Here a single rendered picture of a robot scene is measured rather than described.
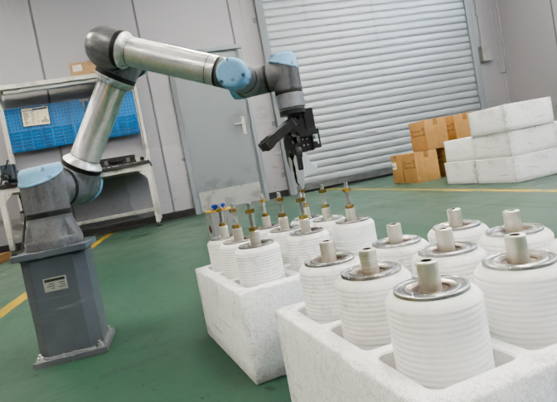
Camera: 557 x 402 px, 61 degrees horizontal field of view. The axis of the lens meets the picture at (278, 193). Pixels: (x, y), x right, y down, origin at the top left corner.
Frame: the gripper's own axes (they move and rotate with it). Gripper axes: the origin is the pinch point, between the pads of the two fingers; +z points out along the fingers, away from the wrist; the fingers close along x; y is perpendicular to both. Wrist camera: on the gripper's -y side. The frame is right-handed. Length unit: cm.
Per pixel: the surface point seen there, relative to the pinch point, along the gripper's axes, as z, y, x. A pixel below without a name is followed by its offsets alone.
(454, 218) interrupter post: 8, 5, -56
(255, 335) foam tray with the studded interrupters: 25.1, -26.4, -33.7
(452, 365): 16, -19, -84
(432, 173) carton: 29, 240, 279
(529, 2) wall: -164, 524, 396
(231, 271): 15.4, -25.6, -16.8
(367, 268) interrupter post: 9, -18, -69
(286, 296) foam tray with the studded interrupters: 19.6, -18.8, -33.1
